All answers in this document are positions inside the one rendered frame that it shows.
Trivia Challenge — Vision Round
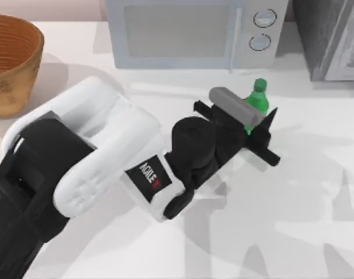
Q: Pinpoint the microwave door handle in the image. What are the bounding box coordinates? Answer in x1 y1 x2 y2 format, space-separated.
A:
228 6 243 74

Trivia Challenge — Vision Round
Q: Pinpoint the green bottle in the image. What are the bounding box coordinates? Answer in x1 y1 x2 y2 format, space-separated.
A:
242 78 270 136

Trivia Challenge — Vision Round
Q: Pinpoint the round microwave knob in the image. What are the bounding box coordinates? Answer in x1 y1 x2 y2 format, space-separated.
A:
248 32 273 53
252 8 278 28

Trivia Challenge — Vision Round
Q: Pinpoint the pale microwave oven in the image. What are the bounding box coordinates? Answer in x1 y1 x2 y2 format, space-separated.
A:
103 0 288 74

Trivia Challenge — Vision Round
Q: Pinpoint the brown woven basket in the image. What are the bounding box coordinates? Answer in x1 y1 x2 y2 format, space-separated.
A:
0 15 45 118

